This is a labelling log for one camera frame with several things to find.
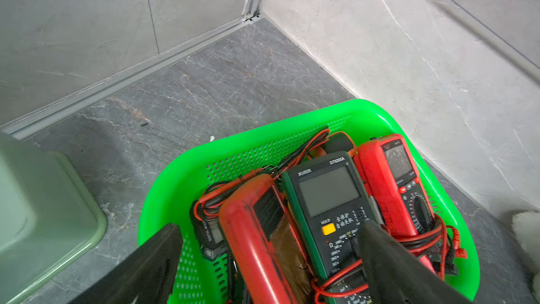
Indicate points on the pale green plastic bin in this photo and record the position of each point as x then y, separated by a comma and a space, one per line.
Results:
48, 217

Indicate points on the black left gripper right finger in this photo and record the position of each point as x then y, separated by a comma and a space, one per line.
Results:
394, 275

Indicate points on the green plastic basket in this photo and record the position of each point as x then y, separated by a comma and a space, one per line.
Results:
210, 169

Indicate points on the orange multimeter with black leads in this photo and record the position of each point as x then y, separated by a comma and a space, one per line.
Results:
339, 141

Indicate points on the dark green multimeter yellow button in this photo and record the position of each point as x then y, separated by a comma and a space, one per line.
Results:
329, 204

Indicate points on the red multimeter with leads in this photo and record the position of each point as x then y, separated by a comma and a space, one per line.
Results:
389, 174

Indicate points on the white plush dog blue shirt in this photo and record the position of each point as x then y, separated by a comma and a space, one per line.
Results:
525, 226

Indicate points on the small black multimeter red leads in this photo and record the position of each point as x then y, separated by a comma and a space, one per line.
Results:
204, 218

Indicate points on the red multimeter brown screen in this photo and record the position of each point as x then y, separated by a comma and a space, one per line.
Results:
260, 235

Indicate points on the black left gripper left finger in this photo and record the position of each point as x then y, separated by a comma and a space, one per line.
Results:
146, 276

